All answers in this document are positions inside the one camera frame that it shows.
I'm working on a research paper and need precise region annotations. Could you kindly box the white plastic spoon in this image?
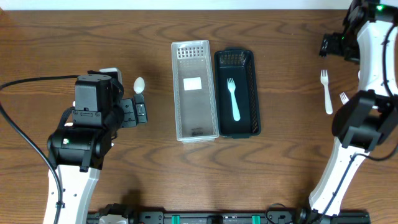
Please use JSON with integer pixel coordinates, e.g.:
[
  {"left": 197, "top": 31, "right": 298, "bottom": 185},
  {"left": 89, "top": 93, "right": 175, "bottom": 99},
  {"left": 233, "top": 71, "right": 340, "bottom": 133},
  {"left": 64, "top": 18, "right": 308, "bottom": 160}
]
[{"left": 133, "top": 77, "right": 146, "bottom": 95}]

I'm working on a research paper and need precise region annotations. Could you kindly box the white plastic fork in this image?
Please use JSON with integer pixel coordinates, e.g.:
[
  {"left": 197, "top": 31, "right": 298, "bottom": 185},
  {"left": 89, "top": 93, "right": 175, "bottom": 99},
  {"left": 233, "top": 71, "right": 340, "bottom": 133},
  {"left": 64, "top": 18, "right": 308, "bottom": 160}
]
[
  {"left": 339, "top": 92, "right": 349, "bottom": 105},
  {"left": 320, "top": 70, "right": 333, "bottom": 114},
  {"left": 227, "top": 78, "right": 241, "bottom": 121}
]

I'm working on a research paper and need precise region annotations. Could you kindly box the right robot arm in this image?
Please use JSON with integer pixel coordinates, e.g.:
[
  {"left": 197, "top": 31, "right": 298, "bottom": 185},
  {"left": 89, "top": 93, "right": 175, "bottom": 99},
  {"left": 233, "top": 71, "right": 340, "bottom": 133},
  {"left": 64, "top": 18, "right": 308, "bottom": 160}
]
[{"left": 296, "top": 0, "right": 397, "bottom": 223}]

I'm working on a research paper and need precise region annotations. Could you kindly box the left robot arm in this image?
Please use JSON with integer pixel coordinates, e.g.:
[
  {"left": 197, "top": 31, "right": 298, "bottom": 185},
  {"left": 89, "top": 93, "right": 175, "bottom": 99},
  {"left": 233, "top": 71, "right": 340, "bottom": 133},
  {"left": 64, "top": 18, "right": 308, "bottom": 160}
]
[{"left": 44, "top": 68, "right": 148, "bottom": 223}]

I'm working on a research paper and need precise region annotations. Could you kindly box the white perforated plastic basket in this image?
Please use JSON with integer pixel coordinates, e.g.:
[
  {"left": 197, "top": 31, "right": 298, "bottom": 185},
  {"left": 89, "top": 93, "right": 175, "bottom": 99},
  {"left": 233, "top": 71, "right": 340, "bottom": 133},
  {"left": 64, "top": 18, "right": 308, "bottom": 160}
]
[{"left": 171, "top": 40, "right": 219, "bottom": 143}]

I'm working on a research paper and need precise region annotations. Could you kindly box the white label sticker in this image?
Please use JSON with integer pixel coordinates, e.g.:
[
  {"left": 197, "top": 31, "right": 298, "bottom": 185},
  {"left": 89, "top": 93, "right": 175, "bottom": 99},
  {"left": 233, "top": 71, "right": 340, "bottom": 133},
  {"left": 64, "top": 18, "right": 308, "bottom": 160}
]
[{"left": 183, "top": 77, "right": 202, "bottom": 91}]

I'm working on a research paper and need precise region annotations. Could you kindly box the black perforated plastic basket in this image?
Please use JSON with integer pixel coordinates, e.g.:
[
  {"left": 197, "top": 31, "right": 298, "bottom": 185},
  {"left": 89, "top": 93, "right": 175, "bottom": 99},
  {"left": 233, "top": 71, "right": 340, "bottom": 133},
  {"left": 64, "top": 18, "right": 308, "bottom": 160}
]
[{"left": 214, "top": 48, "right": 261, "bottom": 139}]

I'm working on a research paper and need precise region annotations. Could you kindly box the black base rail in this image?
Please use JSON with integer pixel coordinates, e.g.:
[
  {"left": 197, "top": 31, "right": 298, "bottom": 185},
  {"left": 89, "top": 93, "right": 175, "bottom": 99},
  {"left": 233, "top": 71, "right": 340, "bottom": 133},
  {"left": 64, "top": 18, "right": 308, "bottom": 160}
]
[{"left": 86, "top": 203, "right": 371, "bottom": 224}]

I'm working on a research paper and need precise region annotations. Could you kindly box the right black cable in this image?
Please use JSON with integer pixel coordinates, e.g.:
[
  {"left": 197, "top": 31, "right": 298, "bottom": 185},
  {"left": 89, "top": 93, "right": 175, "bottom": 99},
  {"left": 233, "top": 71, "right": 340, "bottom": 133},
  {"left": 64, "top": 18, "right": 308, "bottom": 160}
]
[{"left": 320, "top": 24, "right": 398, "bottom": 218}]

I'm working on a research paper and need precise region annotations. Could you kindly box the black cable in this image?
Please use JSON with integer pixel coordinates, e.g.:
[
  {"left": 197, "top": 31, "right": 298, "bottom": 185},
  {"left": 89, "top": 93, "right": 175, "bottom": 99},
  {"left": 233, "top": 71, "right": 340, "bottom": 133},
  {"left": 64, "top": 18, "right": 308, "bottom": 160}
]
[
  {"left": 320, "top": 24, "right": 398, "bottom": 218},
  {"left": 0, "top": 75, "right": 80, "bottom": 224}
]

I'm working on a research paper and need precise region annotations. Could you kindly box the left black cable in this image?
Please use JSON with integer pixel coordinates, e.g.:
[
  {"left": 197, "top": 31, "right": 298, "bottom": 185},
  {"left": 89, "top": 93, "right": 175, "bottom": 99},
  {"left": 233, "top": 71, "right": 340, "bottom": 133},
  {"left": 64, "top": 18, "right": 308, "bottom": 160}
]
[{"left": 0, "top": 75, "right": 80, "bottom": 224}]

